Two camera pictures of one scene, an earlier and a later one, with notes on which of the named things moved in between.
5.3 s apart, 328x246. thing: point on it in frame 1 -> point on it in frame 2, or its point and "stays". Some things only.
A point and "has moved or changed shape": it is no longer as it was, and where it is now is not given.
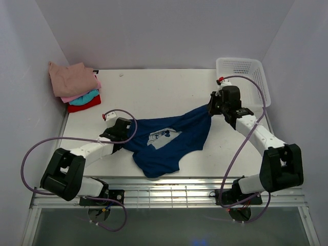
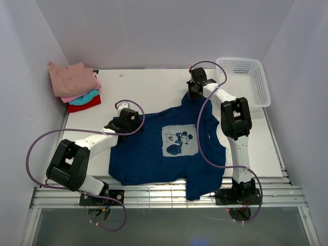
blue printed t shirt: x=158 y=143 has moved or changed shape
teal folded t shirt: x=85 y=98 stays
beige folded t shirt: x=72 y=80 stays
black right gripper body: x=217 y=106 -> x=191 y=91
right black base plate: x=235 y=195 stays
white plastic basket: x=250 y=94 stays
